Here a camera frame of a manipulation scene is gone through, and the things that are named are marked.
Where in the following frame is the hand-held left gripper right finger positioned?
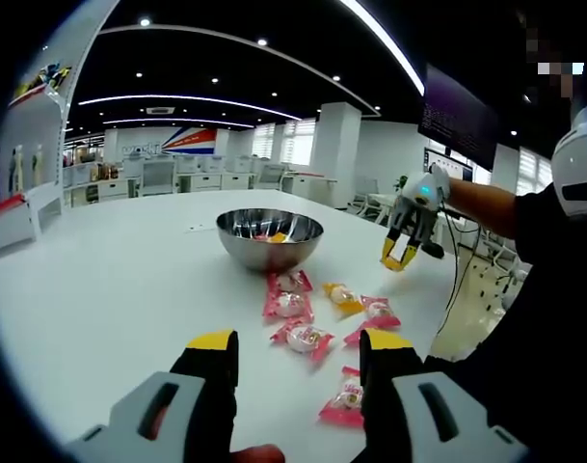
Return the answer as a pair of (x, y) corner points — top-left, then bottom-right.
(359, 328), (531, 463)

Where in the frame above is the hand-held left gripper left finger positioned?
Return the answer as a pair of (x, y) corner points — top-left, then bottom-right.
(64, 329), (240, 463)

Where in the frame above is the steel bowl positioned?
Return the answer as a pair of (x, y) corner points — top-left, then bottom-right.
(215, 207), (325, 273)

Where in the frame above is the marshmallow packets group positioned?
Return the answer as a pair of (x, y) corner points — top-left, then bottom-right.
(262, 269), (403, 428)

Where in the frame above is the person's left hand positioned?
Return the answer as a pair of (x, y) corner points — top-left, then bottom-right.
(227, 444), (284, 463)

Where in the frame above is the computer monitor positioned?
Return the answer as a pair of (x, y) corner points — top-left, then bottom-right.
(422, 147), (475, 183)

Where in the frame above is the white square pillar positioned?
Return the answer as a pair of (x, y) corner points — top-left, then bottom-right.
(311, 101), (361, 208)

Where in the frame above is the white table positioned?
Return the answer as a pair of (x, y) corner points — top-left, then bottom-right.
(0, 188), (461, 463)

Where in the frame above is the person in black shirt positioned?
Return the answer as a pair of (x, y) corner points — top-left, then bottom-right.
(425, 182), (587, 463)

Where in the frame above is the ceiling light strip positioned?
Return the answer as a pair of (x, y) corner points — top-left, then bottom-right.
(340, 0), (425, 95)

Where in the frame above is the white chest-worn device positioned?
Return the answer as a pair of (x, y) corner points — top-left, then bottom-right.
(551, 105), (587, 219)

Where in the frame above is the row of white office desks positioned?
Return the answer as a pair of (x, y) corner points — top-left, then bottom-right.
(64, 153), (340, 209)

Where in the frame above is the grey mesh office chair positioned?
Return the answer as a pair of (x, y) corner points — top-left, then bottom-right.
(140, 156), (177, 195)

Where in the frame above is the row of shelf bottles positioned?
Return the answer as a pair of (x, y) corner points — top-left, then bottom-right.
(11, 143), (47, 190)

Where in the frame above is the white display shelf unit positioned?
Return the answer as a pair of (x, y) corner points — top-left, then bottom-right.
(0, 0), (123, 255)

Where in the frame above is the pile of snack bags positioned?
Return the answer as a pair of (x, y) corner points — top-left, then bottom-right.
(15, 61), (73, 98)

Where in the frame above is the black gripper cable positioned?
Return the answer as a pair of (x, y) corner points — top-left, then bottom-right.
(436, 209), (468, 339)

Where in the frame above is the large dark wall screen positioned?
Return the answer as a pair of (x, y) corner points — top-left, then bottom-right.
(417, 62), (499, 170)

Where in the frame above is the striped wall mural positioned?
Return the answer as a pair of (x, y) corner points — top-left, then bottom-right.
(162, 127), (217, 156)

